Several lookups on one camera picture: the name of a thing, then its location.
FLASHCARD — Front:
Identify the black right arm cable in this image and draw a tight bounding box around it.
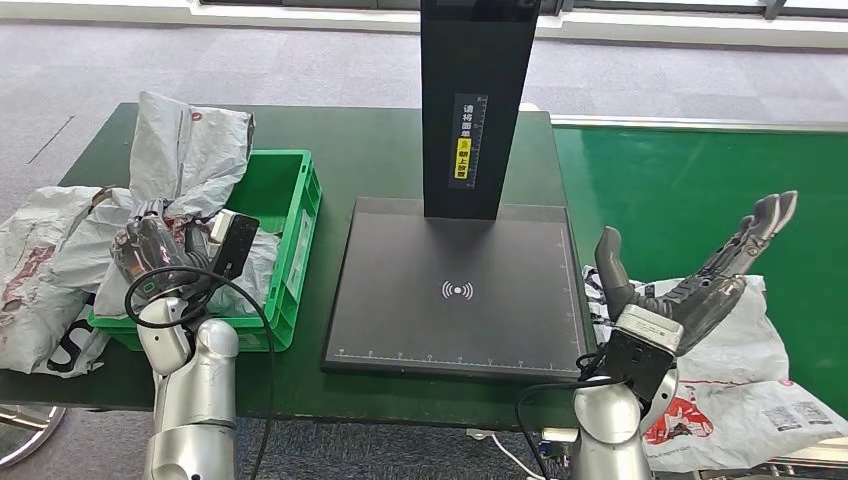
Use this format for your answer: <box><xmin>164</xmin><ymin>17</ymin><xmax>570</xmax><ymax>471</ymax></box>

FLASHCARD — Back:
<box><xmin>515</xmin><ymin>351</ymin><xmax>621</xmax><ymax>480</ymax></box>

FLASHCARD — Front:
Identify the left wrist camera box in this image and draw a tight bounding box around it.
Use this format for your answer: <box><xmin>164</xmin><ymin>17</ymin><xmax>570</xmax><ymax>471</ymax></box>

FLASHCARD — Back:
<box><xmin>208</xmin><ymin>209</ymin><xmax>261</xmax><ymax>280</ymax></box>

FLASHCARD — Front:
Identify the black scanner base plate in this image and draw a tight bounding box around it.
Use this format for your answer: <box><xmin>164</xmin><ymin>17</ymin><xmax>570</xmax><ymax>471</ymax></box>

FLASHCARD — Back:
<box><xmin>321</xmin><ymin>196</ymin><xmax>588</xmax><ymax>382</ymax></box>

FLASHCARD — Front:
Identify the chrome chair base ring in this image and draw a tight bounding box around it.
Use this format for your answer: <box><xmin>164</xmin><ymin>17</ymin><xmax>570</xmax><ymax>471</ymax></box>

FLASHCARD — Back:
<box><xmin>0</xmin><ymin>405</ymin><xmax>68</xmax><ymax>468</ymax></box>

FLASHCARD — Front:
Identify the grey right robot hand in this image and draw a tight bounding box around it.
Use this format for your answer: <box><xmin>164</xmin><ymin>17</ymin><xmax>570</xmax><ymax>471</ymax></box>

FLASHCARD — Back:
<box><xmin>592</xmin><ymin>190</ymin><xmax>800</xmax><ymax>359</ymax></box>

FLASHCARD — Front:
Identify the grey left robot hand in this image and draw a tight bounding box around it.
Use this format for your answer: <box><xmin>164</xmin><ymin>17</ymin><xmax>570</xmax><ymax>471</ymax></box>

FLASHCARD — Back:
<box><xmin>111</xmin><ymin>198</ymin><xmax>213</xmax><ymax>289</ymax></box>

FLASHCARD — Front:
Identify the black yellow column label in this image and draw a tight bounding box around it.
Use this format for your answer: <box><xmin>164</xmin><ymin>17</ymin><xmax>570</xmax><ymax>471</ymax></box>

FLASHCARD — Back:
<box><xmin>449</xmin><ymin>92</ymin><xmax>490</xmax><ymax>190</ymax></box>

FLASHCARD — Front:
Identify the green plastic crate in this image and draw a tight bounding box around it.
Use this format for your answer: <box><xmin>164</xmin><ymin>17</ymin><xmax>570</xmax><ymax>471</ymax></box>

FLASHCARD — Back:
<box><xmin>87</xmin><ymin>148</ymin><xmax>324</xmax><ymax>354</ymax></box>

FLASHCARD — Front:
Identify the dark green table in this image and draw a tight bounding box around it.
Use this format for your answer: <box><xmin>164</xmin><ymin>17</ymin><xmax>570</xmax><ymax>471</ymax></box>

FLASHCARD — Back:
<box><xmin>0</xmin><ymin>102</ymin><xmax>584</xmax><ymax>431</ymax></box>

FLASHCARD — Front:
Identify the black scanner column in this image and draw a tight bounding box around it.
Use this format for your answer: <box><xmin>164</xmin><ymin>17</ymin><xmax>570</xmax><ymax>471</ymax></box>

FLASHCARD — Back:
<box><xmin>420</xmin><ymin>0</ymin><xmax>541</xmax><ymax>221</ymax></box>

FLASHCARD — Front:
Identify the white parcel bag red print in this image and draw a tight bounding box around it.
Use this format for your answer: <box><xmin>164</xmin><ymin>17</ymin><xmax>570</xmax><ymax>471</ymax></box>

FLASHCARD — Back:
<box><xmin>49</xmin><ymin>187</ymin><xmax>283</xmax><ymax>318</ymax></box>

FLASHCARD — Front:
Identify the white parcel with black letters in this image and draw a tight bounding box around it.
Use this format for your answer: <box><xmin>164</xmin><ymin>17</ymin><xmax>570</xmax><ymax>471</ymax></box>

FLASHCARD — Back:
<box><xmin>581</xmin><ymin>264</ymin><xmax>791</xmax><ymax>386</ymax></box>
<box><xmin>36</xmin><ymin>291</ymin><xmax>114</xmax><ymax>379</ymax></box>

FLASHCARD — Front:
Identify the white floor cable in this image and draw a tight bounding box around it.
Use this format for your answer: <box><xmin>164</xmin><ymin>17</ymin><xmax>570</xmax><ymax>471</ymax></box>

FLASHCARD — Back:
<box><xmin>490</xmin><ymin>433</ymin><xmax>548</xmax><ymax>480</ymax></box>

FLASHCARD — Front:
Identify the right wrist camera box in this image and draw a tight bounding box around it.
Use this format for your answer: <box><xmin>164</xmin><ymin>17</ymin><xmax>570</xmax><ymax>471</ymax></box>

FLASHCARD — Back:
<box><xmin>599</xmin><ymin>304</ymin><xmax>684</xmax><ymax>402</ymax></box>

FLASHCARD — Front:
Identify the grey-white parcel bag red logo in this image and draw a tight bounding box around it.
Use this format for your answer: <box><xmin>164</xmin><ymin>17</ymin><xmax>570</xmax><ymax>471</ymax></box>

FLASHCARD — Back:
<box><xmin>129</xmin><ymin>90</ymin><xmax>256</xmax><ymax>230</ymax></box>

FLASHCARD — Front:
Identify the green conveyor belt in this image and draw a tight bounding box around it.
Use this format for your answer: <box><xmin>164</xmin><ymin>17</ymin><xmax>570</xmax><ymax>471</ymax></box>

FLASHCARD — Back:
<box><xmin>553</xmin><ymin>125</ymin><xmax>848</xmax><ymax>425</ymax></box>

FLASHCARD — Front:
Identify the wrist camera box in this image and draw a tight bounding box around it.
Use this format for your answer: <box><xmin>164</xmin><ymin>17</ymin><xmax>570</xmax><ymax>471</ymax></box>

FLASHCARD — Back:
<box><xmin>599</xmin><ymin>304</ymin><xmax>684</xmax><ymax>402</ymax></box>
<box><xmin>208</xmin><ymin>209</ymin><xmax>261</xmax><ymax>280</ymax></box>

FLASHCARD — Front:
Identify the crumpled white red-print parcel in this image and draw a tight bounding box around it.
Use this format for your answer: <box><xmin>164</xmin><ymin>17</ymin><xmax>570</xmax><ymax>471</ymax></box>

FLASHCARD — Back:
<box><xmin>0</xmin><ymin>186</ymin><xmax>101</xmax><ymax>374</ymax></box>

